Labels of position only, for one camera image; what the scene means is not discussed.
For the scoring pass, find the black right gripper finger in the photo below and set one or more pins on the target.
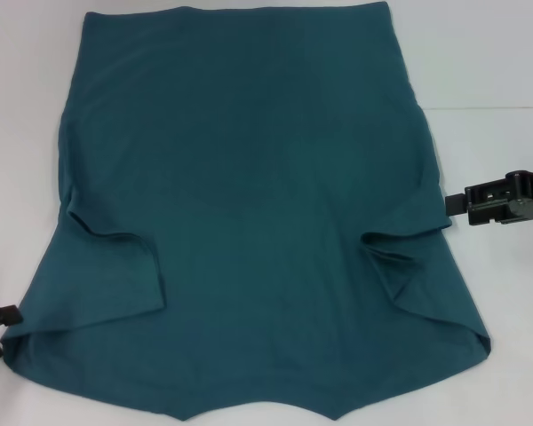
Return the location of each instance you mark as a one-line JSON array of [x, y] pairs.
[[488, 216], [456, 205]]

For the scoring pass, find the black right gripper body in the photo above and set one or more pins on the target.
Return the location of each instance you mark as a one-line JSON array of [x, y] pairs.
[[530, 199]]

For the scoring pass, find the teal blue t-shirt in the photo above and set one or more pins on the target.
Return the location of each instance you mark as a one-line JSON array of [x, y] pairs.
[[257, 199]]

